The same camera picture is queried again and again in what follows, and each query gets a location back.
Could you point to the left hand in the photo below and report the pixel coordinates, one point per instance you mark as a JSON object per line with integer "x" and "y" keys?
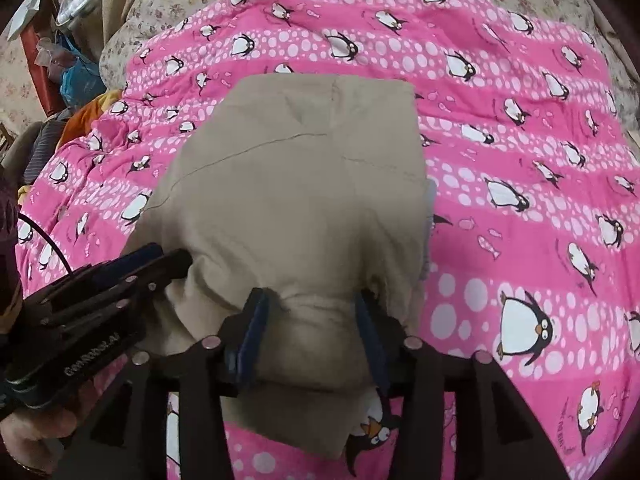
{"x": 25, "y": 432}

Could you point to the beige zip jacket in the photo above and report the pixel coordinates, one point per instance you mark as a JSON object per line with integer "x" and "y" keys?
{"x": 312, "y": 186}

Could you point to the orange cloth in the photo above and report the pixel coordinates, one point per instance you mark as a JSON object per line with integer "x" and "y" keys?
{"x": 80, "y": 124}

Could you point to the blue plastic bag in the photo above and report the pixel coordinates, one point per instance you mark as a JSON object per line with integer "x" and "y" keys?
{"x": 81, "y": 82}

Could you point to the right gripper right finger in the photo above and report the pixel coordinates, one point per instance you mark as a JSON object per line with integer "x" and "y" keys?
{"x": 466, "y": 405}

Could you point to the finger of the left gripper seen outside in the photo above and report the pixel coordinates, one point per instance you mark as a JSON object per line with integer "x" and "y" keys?
{"x": 146, "y": 265}

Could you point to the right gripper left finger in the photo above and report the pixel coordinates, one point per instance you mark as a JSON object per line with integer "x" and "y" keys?
{"x": 125, "y": 436}

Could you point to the pink penguin blanket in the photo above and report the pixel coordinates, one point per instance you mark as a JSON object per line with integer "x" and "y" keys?
{"x": 535, "y": 248}

